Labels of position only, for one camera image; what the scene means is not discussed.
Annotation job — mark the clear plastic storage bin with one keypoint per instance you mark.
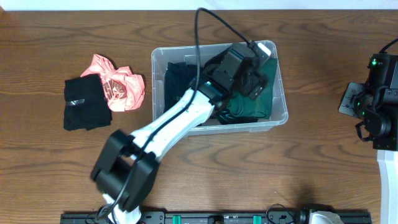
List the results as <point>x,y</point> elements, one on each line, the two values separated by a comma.
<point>160,58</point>

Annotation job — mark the dark navy garment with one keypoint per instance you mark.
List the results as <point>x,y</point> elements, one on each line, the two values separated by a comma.
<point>176,81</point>

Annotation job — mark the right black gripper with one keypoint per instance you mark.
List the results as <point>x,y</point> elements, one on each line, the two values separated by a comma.
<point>351,107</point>

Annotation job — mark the coral orange shirt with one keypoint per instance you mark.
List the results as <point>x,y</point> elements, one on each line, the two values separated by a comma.
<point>123,89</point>

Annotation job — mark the black shirt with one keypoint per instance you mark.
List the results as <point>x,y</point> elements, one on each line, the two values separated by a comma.
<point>211,62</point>

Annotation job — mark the dark green garment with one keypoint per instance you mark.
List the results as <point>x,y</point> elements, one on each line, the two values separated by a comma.
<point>242,109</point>

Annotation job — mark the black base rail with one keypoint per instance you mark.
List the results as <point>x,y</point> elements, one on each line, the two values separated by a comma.
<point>276,213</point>

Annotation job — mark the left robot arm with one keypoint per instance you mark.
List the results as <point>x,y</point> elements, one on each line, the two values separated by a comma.
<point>127,166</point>

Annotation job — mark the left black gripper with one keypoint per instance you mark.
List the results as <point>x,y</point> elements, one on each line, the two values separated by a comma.
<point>254,83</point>

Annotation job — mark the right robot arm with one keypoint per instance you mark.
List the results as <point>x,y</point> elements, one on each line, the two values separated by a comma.
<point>374,103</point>

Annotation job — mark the black garment with tape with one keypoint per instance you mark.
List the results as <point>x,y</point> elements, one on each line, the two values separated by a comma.
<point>85,104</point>

